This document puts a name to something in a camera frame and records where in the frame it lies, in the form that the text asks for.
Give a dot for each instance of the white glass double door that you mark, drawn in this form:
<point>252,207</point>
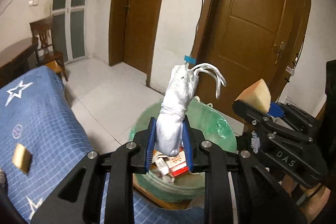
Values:
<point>68,28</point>

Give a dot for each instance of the gold small box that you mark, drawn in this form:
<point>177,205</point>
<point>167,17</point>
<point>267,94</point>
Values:
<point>22,158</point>

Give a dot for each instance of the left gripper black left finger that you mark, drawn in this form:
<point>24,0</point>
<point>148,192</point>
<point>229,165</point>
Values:
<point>142,159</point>

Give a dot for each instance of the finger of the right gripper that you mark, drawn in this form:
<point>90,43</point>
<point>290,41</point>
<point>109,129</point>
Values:
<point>275,110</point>

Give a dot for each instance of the wooden chair right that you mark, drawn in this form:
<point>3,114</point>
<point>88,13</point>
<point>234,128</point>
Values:
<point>45,53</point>

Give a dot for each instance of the dark wooden dining table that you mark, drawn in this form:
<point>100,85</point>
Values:
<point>14,59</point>

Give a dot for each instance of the green lined trash bin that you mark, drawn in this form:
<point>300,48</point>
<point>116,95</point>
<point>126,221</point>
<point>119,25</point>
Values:
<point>215,128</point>

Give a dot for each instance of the red white cigarette box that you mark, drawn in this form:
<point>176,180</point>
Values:
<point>177,165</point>

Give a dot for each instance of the brown wooden door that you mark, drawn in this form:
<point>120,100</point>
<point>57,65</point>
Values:
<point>250,40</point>
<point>132,31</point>

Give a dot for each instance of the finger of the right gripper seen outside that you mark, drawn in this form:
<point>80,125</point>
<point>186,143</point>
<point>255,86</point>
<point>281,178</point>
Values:
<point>254,118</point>

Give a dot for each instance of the white medicine box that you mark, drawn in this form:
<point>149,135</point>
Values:
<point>161,168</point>

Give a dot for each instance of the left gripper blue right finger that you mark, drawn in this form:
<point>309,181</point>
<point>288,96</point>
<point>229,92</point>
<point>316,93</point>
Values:
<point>193,147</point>

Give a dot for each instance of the wall light switch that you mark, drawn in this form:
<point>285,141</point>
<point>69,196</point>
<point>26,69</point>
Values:
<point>33,3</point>

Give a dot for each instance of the yellow sponge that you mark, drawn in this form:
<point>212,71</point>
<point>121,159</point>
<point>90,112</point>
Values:
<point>257,95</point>

